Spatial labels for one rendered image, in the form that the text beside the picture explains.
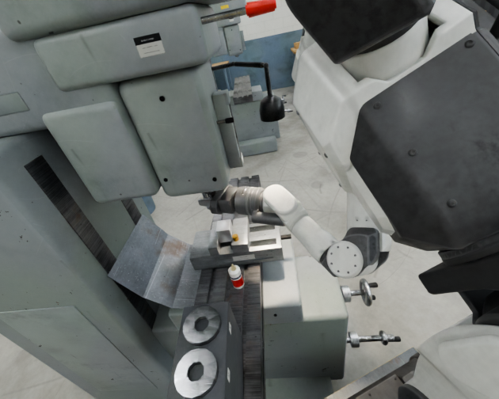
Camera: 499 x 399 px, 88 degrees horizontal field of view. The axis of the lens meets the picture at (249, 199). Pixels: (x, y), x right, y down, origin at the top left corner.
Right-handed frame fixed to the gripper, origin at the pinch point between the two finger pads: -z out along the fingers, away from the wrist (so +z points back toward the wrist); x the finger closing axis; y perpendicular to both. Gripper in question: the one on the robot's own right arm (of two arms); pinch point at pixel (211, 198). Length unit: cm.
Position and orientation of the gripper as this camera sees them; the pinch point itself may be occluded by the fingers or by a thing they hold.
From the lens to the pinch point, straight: 85.5
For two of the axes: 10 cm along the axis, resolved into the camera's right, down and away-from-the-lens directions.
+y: 1.9, 8.0, 5.7
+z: 9.1, 0.7, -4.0
